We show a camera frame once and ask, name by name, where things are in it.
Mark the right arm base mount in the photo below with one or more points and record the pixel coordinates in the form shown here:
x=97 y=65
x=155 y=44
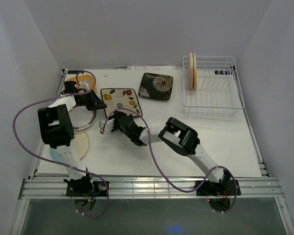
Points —
x=217 y=189

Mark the yellow cream round plate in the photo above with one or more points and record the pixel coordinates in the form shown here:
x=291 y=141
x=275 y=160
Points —
x=194 y=71

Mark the green rimmed white plate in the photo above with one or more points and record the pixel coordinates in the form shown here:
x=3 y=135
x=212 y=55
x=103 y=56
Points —
x=82 y=118

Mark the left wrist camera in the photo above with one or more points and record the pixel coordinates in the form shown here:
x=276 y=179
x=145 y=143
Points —
x=84 y=86

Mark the black floral square plate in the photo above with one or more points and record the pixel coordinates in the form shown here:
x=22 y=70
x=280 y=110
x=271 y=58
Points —
x=156 y=86

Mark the blue cream round plate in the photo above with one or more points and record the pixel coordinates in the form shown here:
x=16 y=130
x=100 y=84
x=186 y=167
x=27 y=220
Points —
x=81 y=144

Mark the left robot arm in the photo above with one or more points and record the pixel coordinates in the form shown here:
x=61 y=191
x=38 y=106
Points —
x=57 y=131

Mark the orange woven square plate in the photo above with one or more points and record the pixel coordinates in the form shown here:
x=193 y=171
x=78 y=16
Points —
x=83 y=78

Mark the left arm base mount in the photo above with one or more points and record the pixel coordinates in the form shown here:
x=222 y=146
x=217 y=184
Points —
x=98 y=189

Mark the aluminium frame rail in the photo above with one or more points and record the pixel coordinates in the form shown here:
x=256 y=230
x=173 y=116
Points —
x=146 y=188

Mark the white wire dish rack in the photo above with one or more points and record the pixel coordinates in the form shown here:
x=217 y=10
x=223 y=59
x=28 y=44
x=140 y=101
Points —
x=218 y=93

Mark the cream floral square plate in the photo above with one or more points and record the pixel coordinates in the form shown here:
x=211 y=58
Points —
x=115 y=98

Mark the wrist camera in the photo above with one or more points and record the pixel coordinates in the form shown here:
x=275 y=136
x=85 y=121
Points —
x=106 y=125
x=84 y=86

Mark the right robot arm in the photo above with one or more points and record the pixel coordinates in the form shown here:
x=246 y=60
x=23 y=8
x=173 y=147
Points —
x=184 y=141

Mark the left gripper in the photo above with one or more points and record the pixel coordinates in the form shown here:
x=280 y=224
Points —
x=96 y=103

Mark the pink cream round plate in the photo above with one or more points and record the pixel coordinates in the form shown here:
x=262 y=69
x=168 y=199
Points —
x=191 y=71

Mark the paper sheets at back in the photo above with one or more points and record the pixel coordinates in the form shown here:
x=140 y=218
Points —
x=151 y=68

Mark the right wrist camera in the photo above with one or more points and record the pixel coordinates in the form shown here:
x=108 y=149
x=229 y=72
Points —
x=106 y=125

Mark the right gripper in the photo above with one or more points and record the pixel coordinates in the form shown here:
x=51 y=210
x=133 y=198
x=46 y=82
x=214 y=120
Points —
x=116 y=116

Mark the blue label sticker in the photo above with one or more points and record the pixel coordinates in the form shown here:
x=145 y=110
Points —
x=75 y=71

